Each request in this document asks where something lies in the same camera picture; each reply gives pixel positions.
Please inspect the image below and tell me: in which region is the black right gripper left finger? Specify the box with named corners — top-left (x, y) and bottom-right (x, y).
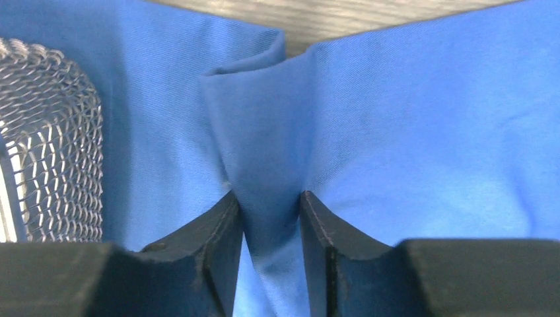
top-left (1, 193), bottom-right (242, 316)

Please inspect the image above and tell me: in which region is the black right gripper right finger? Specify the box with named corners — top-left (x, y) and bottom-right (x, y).
top-left (299, 191), bottom-right (559, 317)

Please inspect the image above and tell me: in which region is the blue surgical drape cloth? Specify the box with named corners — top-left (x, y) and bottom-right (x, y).
top-left (1, 1), bottom-right (559, 316)

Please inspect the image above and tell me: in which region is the wire mesh instrument basket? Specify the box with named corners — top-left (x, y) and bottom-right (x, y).
top-left (1, 39), bottom-right (103, 242)

